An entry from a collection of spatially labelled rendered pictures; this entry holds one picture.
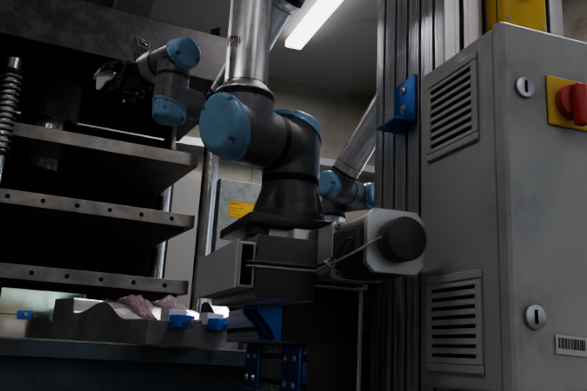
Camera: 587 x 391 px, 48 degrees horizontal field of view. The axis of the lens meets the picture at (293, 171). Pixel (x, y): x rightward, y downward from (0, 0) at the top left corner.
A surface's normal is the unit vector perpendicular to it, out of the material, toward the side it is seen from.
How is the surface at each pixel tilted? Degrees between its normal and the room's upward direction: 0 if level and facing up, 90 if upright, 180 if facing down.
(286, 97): 90
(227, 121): 98
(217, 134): 98
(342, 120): 90
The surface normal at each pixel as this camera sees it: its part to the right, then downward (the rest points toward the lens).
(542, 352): 0.36, -0.25
